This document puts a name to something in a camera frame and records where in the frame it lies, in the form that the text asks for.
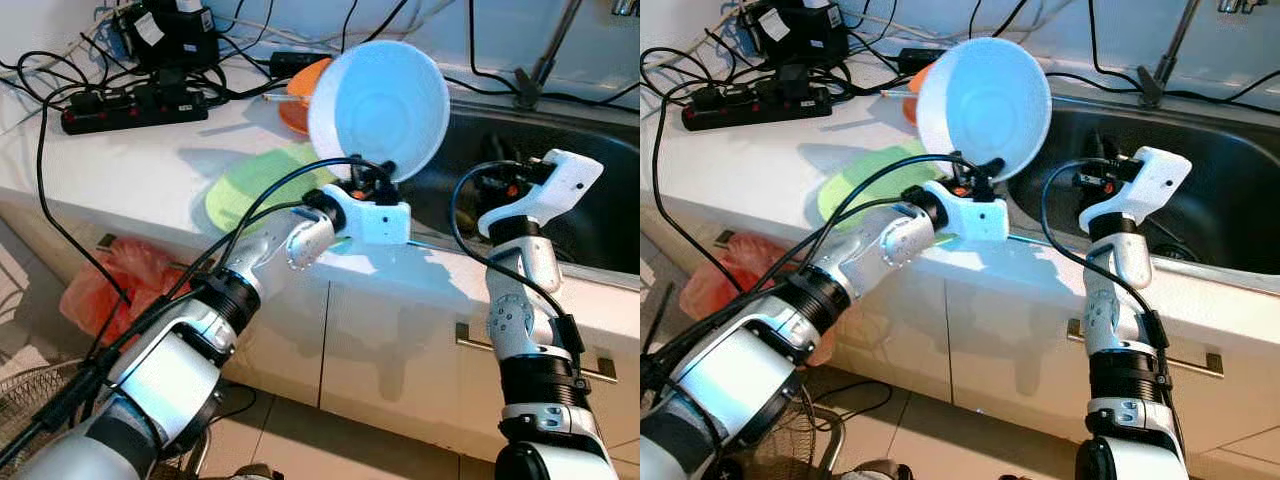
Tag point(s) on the white bowl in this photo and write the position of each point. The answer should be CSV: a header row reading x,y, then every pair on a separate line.
x,y
985,105
380,105

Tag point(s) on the green plate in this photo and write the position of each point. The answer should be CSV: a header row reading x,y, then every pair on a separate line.
x,y
860,180
255,190

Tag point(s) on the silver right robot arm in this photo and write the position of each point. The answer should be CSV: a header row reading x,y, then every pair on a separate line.
x,y
1110,320
520,320

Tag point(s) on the stainless steel sink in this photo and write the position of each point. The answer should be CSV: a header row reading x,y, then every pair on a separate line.
x,y
1230,190
590,190

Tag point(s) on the grey metal faucet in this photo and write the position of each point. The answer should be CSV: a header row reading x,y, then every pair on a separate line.
x,y
528,88
1153,85

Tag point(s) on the orange plate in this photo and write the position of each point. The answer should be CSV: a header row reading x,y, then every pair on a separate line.
x,y
911,108
293,118

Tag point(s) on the orange bowl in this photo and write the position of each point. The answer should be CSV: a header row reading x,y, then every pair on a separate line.
x,y
308,78
918,78

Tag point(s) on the golden fork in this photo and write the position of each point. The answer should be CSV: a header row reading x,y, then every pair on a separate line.
x,y
280,96
895,92

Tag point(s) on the small black power adapter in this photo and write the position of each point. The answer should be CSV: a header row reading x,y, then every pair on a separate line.
x,y
915,57
295,62

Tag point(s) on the white sink cabinet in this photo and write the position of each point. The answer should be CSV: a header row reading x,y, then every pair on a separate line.
x,y
1010,340
400,340

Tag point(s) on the black charger box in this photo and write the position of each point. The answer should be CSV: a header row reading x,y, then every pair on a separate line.
x,y
175,35
800,32

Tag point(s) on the black power strip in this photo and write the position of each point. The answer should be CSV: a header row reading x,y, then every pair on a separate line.
x,y
130,108
755,105

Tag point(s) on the orange plastic bag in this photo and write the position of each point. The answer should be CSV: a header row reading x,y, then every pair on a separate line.
x,y
730,290
110,290

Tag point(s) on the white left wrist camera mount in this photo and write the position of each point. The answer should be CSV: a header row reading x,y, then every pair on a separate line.
x,y
975,220
375,222

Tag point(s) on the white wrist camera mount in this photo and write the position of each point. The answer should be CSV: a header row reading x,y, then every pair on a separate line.
x,y
975,220
565,185
1155,182
375,222

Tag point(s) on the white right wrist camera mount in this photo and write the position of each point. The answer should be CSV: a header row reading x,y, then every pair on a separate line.
x,y
565,185
1155,182

